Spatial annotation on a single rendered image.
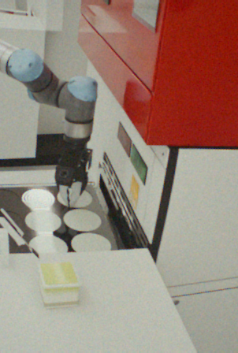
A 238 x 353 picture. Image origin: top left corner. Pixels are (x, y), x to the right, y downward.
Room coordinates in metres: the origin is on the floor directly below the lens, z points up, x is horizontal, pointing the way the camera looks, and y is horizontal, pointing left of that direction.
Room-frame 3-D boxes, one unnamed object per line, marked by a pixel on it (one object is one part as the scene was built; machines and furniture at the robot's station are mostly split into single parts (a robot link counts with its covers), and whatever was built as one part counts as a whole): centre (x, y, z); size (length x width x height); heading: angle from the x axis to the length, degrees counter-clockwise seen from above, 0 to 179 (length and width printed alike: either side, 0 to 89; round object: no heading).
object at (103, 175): (1.16, 0.00, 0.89); 0.44 x 0.02 x 0.10; 19
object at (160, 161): (1.33, 0.04, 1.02); 0.82 x 0.03 x 0.40; 19
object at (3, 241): (0.81, 0.22, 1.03); 0.06 x 0.04 x 0.13; 109
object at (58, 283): (0.73, 0.10, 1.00); 0.07 x 0.07 x 0.07; 21
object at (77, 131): (1.18, 0.13, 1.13); 0.08 x 0.08 x 0.05
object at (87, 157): (1.18, 0.13, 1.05); 0.09 x 0.08 x 0.12; 172
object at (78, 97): (1.18, 0.13, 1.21); 0.09 x 0.08 x 0.11; 66
